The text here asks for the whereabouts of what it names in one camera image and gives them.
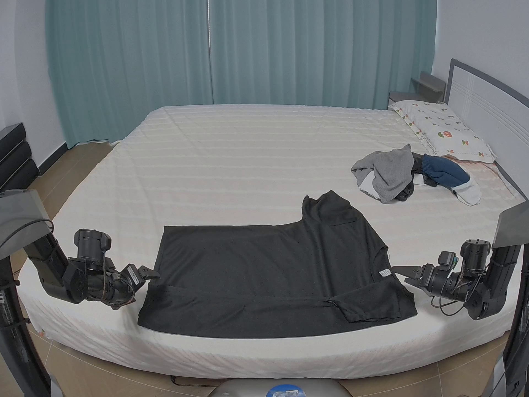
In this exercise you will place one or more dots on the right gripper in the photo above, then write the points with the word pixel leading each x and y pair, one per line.
pixel 433 280

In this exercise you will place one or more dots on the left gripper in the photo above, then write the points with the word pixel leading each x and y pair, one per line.
pixel 118 292

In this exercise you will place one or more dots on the black T-shirt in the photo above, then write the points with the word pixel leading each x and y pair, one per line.
pixel 264 279

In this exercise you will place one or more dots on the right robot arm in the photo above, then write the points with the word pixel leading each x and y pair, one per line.
pixel 491 279

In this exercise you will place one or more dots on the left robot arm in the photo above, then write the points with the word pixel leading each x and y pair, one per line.
pixel 53 271

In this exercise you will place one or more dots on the pile of clothes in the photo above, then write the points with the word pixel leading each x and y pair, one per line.
pixel 390 170

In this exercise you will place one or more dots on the bed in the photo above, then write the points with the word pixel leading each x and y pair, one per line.
pixel 231 159

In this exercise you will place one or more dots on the white printed pillow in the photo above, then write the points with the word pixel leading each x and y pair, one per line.
pixel 442 128

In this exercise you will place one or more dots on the black chest of drawers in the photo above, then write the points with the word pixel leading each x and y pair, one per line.
pixel 14 155

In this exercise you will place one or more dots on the grey bedside table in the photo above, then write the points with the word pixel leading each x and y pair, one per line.
pixel 427 83

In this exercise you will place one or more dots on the blue-green curtain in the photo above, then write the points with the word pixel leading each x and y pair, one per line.
pixel 322 39
pixel 132 56

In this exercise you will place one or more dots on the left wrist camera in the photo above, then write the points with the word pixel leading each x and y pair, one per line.
pixel 134 276

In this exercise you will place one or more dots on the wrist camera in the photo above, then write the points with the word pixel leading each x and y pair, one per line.
pixel 134 276
pixel 447 261

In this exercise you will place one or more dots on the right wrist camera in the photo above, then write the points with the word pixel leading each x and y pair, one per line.
pixel 447 261

